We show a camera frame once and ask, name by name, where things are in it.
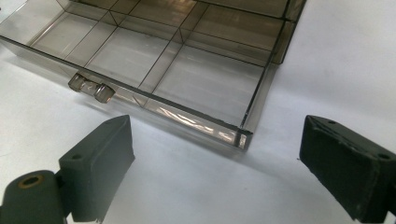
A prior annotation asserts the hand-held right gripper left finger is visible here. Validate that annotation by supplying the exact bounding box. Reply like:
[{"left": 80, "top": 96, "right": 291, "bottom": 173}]
[{"left": 59, "top": 115, "right": 135, "bottom": 223}]

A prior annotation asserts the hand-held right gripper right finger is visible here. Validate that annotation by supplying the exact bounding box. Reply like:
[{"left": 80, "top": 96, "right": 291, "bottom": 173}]
[{"left": 299, "top": 115, "right": 396, "bottom": 223}]

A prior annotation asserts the smoky clear divided plastic drawer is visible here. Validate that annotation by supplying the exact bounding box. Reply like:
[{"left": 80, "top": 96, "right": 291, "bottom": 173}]
[{"left": 0, "top": 0, "right": 278, "bottom": 152}]

